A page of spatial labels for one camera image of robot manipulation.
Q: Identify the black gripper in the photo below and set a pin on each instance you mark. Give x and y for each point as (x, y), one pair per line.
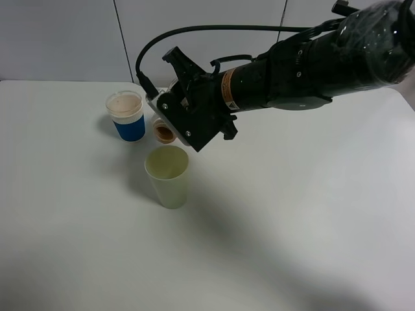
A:
(195, 110)

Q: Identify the clear bottle pink label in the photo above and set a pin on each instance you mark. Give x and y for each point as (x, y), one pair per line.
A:
(162, 129)

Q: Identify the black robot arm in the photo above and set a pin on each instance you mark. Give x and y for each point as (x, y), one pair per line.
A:
(369, 49)

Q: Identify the pale green plastic cup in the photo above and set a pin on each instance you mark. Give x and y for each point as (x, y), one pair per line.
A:
(167, 169)

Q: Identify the blue sleeved clear cup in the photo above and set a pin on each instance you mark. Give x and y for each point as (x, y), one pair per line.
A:
(125, 109)

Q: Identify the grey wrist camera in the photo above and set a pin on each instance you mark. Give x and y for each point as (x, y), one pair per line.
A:
(160, 107)

